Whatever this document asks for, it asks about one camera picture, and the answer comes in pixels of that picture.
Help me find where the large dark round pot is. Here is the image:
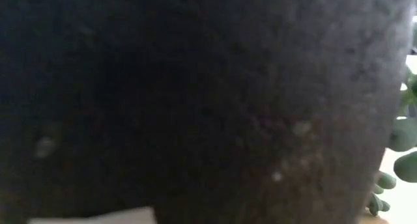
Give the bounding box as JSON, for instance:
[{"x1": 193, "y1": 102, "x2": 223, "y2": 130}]
[{"x1": 0, "y1": 0, "x2": 417, "y2": 224}]

